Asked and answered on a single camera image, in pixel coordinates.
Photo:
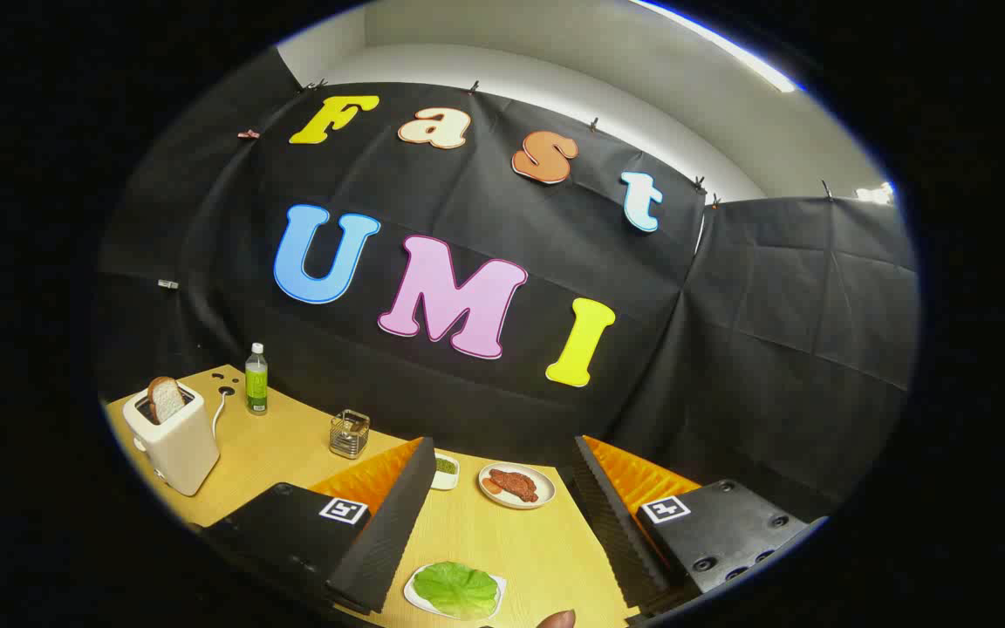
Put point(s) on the red steak piece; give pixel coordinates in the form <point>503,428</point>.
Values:
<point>516,484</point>

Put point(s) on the green label water bottle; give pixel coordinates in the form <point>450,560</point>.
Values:
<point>256,384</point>

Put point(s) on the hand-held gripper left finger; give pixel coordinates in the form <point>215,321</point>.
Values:
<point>389,541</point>

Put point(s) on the white square plate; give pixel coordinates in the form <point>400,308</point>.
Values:
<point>411,600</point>

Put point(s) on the green lettuce leaf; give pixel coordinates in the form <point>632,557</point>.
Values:
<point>454,589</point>

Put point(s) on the black backdrop cloth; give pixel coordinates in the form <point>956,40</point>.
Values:
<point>729,349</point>

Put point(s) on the white round plate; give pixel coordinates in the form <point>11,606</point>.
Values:
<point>546,488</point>

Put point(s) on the toasted bread slice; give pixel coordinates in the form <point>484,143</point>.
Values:
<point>167,399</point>

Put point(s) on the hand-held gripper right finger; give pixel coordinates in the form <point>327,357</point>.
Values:
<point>611,532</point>

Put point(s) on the orange carrot slice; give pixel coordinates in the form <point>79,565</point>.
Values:
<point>489,486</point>

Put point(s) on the white toaster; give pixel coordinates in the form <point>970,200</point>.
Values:
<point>180,445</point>

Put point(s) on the white divided bean dish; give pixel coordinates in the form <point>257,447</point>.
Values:
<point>446,476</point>

